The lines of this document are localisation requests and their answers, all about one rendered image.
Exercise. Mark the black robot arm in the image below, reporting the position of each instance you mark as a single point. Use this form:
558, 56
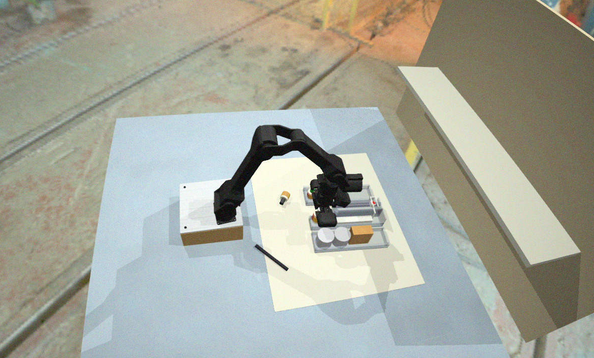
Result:
264, 145

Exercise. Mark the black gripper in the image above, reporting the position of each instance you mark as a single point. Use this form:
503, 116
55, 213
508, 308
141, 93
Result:
325, 217

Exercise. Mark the black rod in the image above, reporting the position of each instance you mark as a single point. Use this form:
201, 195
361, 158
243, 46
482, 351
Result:
271, 257

